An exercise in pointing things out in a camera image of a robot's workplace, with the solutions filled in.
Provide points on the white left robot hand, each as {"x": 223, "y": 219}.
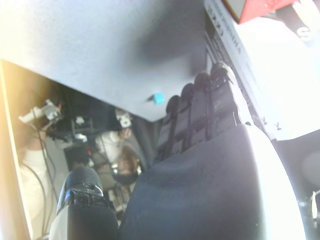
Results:
{"x": 195, "y": 200}

